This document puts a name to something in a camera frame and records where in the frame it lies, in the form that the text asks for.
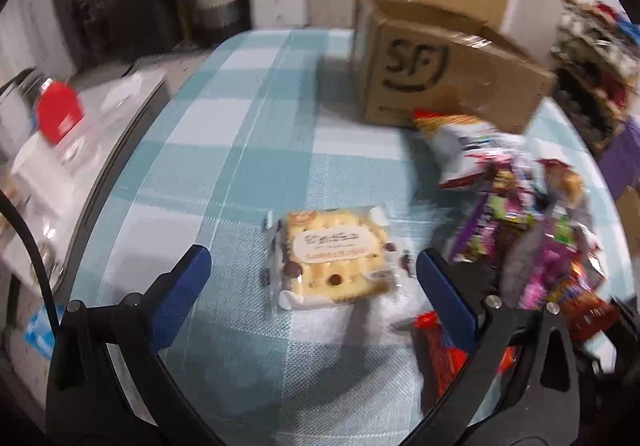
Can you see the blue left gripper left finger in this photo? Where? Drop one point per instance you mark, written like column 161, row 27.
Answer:
column 173, row 294

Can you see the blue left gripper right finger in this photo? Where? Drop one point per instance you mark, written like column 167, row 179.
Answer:
column 454, row 291

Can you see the purple grape candy bag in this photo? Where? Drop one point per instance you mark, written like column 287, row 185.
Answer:
column 528, row 240

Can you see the chocolate chip cookie pack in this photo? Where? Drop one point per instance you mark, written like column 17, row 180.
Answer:
column 324, row 258

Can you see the white red noodle snack bag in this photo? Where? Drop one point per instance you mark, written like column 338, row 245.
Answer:
column 466, row 148

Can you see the red orange snack pack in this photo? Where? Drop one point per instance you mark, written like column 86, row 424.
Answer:
column 446, row 359

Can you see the white side table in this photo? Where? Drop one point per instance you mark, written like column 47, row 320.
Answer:
column 117, row 115

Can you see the blue checkered tablecloth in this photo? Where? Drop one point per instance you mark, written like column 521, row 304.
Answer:
column 267, row 126

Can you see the red cap bottle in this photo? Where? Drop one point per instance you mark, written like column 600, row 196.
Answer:
column 58, row 110

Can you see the cardboard SF box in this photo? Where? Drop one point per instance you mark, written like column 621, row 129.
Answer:
column 408, row 56

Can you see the shoe rack with shoes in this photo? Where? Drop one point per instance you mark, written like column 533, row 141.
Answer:
column 596, row 62

